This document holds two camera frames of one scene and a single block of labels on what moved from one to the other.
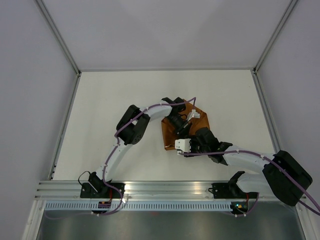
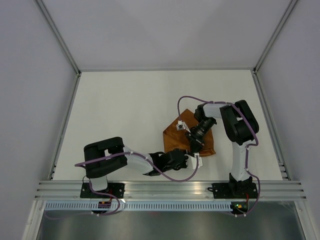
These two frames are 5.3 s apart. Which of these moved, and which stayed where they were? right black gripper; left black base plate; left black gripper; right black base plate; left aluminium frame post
Moved: left black gripper; right black gripper
Stayed: left black base plate; left aluminium frame post; right black base plate
